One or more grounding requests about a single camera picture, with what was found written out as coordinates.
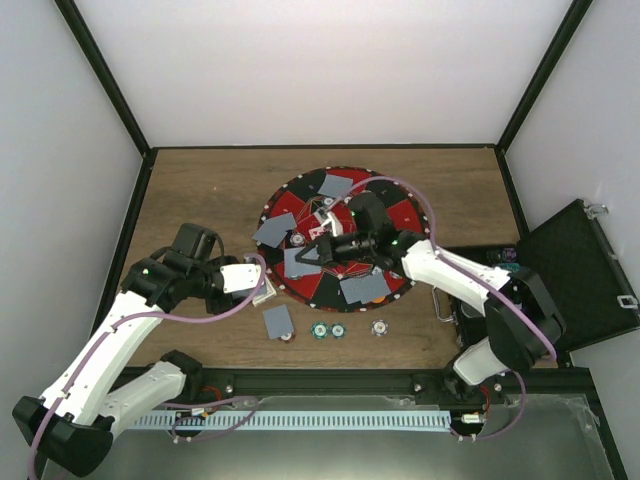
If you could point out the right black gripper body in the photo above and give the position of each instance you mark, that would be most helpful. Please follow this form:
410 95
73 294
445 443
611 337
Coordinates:
352 251

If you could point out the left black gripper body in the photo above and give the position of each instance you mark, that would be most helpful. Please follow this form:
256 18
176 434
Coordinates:
215 306

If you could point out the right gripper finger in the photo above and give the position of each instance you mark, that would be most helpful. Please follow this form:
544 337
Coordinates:
308 263
312 251

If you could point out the blue card seat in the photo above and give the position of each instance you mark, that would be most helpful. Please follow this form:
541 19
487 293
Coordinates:
330 186
371 288
264 237

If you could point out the blue playing card deck box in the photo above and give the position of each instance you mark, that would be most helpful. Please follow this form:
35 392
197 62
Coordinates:
265 293

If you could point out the teal poker chip stack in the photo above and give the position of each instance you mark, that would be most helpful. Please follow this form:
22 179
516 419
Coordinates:
320 330

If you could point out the brown poker chip stack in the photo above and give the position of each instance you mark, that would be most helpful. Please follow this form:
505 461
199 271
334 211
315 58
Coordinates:
287 338

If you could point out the face up hearts card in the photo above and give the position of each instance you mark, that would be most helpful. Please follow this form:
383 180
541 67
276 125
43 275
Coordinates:
316 232

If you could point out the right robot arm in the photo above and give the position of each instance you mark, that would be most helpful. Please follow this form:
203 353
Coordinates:
523 323

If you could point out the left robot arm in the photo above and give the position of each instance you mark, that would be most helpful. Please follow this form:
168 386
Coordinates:
75 421

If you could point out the round red black poker mat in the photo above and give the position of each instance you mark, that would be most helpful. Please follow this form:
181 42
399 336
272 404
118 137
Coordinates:
303 197

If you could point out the purple white poker chip stack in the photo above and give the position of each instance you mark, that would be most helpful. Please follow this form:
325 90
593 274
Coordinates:
379 328

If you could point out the black poker set case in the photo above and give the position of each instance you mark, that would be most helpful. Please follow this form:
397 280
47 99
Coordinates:
578 266

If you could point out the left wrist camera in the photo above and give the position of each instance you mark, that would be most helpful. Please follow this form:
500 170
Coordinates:
240 277

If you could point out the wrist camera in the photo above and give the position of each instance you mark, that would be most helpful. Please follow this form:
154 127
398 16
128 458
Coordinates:
240 277
368 212

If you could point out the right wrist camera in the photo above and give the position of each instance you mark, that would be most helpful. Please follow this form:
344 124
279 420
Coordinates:
368 212

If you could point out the black aluminium frame rail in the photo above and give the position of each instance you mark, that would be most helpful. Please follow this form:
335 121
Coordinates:
272 382

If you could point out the light blue slotted cable duct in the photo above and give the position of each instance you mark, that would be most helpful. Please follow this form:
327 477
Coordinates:
405 420

